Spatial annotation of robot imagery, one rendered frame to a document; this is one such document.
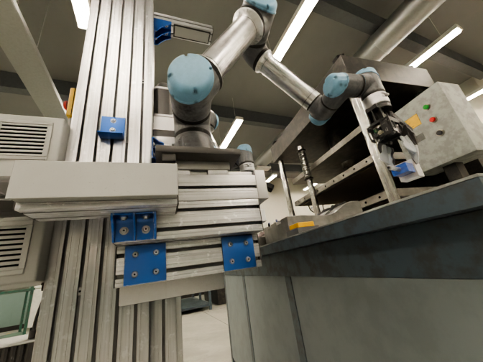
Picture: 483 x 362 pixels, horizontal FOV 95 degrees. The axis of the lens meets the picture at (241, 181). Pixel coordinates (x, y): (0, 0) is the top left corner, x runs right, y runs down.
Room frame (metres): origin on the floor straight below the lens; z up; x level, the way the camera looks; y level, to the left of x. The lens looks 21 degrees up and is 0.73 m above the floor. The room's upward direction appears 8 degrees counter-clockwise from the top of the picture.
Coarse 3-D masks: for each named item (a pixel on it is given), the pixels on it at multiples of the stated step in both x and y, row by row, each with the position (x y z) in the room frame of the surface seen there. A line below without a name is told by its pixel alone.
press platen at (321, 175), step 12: (360, 132) 1.38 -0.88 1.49; (336, 144) 1.61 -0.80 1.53; (348, 144) 1.55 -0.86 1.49; (360, 144) 1.58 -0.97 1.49; (396, 144) 1.68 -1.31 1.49; (324, 156) 1.77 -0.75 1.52; (336, 156) 1.74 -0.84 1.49; (348, 156) 1.77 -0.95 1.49; (360, 156) 1.81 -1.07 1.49; (312, 168) 1.97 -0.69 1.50; (324, 168) 1.99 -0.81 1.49; (336, 168) 2.03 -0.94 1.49; (300, 180) 2.25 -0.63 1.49; (324, 180) 2.37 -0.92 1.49
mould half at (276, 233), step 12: (348, 204) 0.97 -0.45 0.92; (288, 216) 0.88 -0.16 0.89; (300, 216) 0.90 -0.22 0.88; (312, 216) 0.91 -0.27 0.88; (324, 216) 0.93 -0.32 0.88; (336, 216) 0.95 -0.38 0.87; (348, 216) 0.97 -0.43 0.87; (264, 228) 1.11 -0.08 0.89; (276, 228) 0.99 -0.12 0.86; (288, 228) 0.88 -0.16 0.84; (276, 240) 1.01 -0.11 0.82
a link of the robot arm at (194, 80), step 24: (264, 0) 0.47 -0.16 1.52; (240, 24) 0.47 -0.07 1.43; (264, 24) 0.51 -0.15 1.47; (216, 48) 0.45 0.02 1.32; (240, 48) 0.50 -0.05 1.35; (168, 72) 0.41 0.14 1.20; (192, 72) 0.42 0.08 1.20; (216, 72) 0.45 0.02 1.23; (192, 96) 0.44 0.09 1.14; (192, 120) 0.53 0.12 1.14
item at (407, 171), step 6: (402, 162) 0.63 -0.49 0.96; (408, 162) 0.61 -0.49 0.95; (414, 162) 0.61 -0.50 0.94; (390, 168) 0.57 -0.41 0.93; (396, 168) 0.59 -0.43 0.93; (402, 168) 0.60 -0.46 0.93; (408, 168) 0.59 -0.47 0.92; (414, 168) 0.61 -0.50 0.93; (420, 168) 0.62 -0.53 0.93; (396, 174) 0.61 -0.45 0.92; (402, 174) 0.61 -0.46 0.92; (408, 174) 0.62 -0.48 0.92; (414, 174) 0.61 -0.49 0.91; (420, 174) 0.61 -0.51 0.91; (402, 180) 0.64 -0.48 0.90; (408, 180) 0.64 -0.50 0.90
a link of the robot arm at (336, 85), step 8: (328, 80) 0.58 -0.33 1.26; (336, 80) 0.56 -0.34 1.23; (344, 80) 0.56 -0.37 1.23; (352, 80) 0.57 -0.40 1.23; (360, 80) 0.57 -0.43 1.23; (328, 88) 0.59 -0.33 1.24; (336, 88) 0.57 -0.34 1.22; (344, 88) 0.58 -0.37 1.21; (352, 88) 0.58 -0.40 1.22; (360, 88) 0.59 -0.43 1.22; (328, 96) 0.61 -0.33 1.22; (336, 96) 0.60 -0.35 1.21; (344, 96) 0.61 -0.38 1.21; (352, 96) 0.62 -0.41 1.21; (328, 104) 0.65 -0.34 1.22; (336, 104) 0.65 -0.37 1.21
